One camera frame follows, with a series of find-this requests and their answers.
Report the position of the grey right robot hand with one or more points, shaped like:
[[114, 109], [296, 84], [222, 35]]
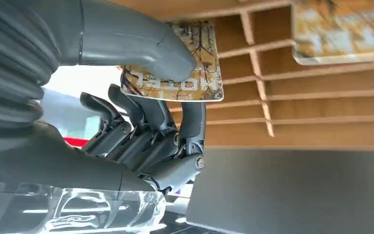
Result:
[[61, 161]]

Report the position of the clear plastic wrist cover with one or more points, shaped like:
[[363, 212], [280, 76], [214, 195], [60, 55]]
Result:
[[77, 210]]

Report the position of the ribbed grey right arm sleeve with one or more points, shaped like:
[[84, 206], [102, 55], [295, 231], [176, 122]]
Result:
[[9, 64]]

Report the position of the dark grey desk panel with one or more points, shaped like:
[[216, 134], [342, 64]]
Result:
[[287, 193]]

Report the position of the wooden card box with slots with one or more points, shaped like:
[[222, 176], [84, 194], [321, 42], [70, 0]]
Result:
[[303, 106]]

